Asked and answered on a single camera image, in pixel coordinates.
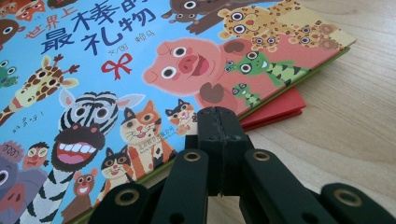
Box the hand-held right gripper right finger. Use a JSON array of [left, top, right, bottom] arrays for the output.
[[221, 106, 254, 196]]

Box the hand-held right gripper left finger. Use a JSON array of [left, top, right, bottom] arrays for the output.
[[185, 106, 223, 197]]

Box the red picture book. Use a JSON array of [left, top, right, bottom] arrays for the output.
[[238, 87, 307, 133]]

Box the light blue animals picture book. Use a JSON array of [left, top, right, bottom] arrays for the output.
[[0, 0, 357, 224]]

